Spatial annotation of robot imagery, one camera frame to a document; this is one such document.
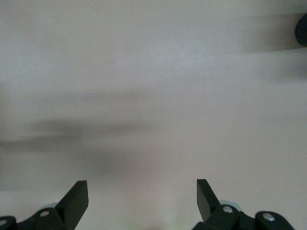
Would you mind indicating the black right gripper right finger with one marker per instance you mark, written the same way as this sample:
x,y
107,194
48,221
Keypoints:
x,y
216,215

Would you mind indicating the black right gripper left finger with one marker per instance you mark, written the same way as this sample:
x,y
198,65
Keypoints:
x,y
69,210

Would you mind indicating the black round object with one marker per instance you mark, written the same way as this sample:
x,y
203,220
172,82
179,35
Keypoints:
x,y
302,30

